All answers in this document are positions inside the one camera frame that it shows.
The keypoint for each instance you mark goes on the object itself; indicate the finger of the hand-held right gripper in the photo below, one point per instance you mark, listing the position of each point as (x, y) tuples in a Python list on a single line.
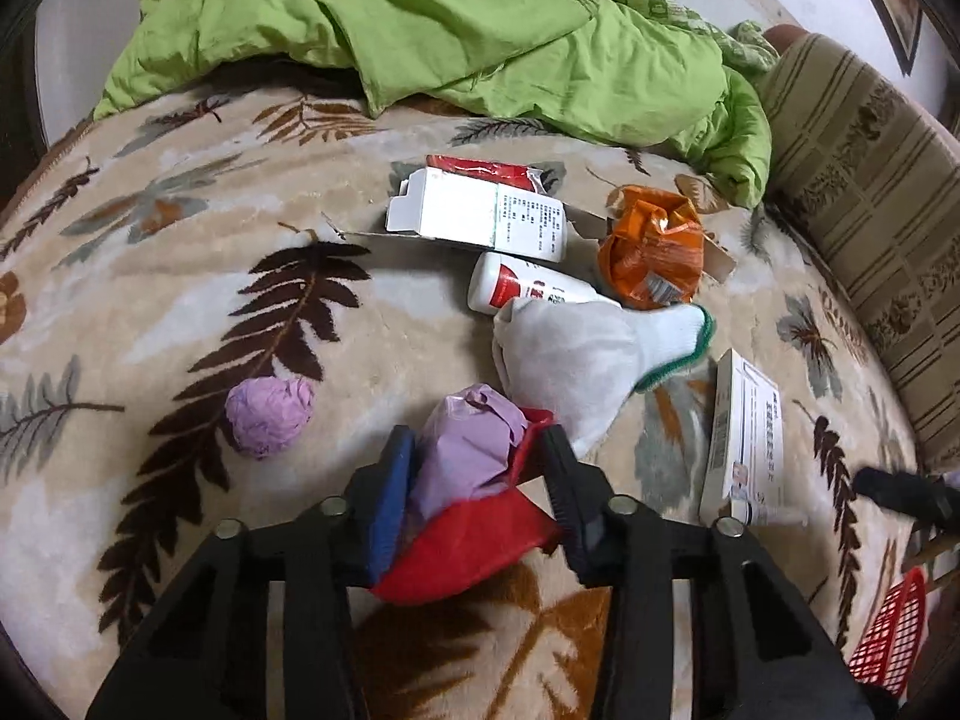
[(907, 495)]

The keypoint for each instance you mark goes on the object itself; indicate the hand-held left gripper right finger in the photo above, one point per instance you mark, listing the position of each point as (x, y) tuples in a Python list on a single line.
[(574, 510)]

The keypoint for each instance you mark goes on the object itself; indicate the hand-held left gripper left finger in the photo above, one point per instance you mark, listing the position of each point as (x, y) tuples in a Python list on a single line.
[(390, 499)]

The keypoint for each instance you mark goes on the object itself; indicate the red and purple cloth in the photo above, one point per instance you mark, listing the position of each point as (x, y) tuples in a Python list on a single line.
[(465, 547)]

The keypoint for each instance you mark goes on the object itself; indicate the purple paper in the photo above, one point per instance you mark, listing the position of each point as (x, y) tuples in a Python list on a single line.
[(465, 450)]

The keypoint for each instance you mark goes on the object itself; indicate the red plastic basket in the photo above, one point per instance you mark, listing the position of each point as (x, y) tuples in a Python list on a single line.
[(892, 630)]

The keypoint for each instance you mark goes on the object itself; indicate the purple paper ball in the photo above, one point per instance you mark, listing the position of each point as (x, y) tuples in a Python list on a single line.
[(266, 416)]

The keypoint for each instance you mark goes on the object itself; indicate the white glove with green cuff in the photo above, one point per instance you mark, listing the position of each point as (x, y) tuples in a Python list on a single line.
[(577, 360)]

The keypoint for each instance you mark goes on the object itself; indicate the small white medicine box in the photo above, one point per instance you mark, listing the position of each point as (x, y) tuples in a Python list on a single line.
[(750, 435)]

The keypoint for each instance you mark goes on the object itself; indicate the white bottle with red label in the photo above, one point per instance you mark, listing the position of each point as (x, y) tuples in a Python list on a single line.
[(517, 281)]

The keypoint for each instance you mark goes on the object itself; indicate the orange snack wrapper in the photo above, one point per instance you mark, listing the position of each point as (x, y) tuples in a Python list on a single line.
[(652, 247)]

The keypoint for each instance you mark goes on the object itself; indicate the brown striped pillow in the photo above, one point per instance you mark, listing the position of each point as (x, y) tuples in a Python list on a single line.
[(862, 187)]

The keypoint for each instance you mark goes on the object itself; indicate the red packet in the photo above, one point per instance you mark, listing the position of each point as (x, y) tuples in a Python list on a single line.
[(480, 169)]

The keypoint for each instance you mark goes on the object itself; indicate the green quilt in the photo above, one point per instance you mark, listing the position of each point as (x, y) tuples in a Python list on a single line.
[(450, 22)]

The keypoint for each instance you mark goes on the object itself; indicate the framed wall picture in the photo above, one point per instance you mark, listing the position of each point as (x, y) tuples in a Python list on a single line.
[(900, 7)]

